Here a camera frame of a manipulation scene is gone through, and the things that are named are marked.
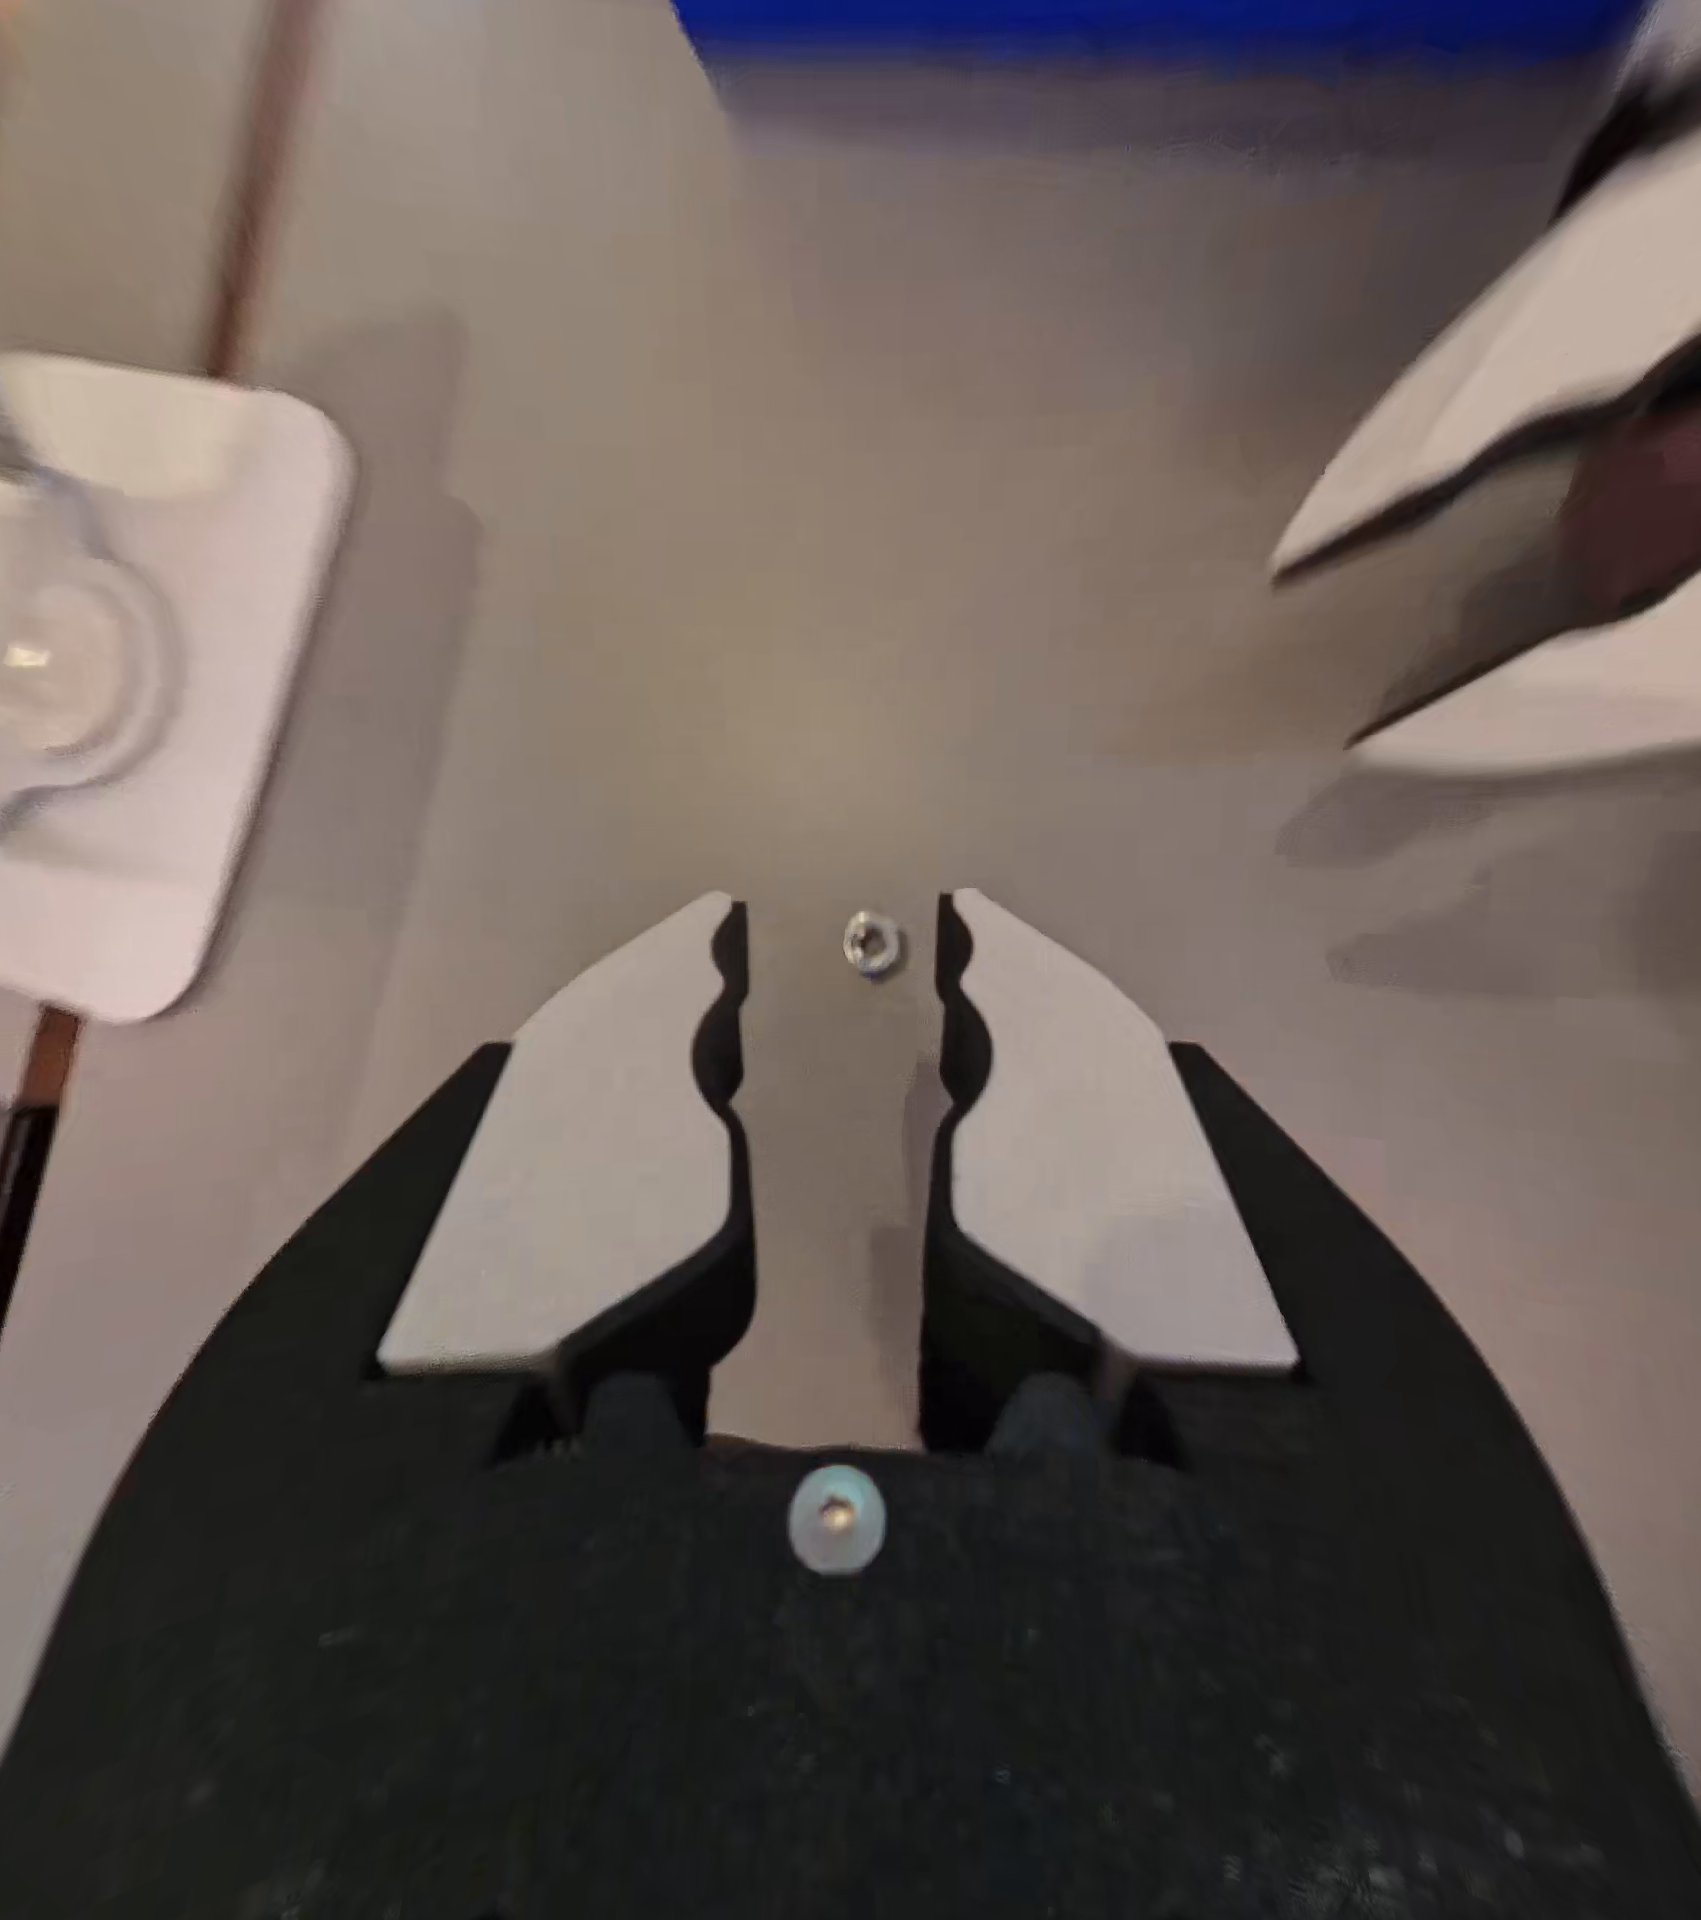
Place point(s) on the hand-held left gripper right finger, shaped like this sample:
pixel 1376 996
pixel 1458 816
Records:
pixel 1106 1185

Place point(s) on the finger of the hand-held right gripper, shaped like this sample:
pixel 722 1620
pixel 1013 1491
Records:
pixel 1660 675
pixel 1615 285

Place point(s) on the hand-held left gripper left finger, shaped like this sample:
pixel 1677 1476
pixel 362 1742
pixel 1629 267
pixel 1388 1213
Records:
pixel 580 1185

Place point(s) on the steel hex nut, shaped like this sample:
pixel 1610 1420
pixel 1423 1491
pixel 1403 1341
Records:
pixel 857 932

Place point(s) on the blue storage bin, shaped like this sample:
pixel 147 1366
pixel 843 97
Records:
pixel 1091 23

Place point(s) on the instruction board on white stand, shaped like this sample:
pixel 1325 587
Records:
pixel 191 675

